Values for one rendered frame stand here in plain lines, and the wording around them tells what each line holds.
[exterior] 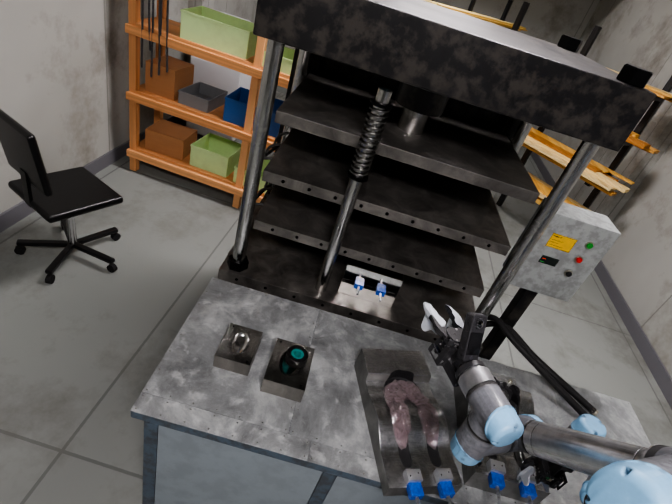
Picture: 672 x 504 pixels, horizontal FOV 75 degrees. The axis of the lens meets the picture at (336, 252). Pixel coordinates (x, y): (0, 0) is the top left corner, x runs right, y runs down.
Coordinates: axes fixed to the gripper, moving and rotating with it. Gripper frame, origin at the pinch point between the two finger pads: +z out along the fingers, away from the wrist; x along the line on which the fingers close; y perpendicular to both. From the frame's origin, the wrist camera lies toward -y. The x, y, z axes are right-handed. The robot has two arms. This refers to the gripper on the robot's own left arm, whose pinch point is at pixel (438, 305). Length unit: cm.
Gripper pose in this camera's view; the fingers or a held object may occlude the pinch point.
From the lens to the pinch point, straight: 115.8
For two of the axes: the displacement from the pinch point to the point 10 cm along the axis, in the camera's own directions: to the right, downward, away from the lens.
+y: -3.8, 7.7, 5.1
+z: -2.6, -6.2, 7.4
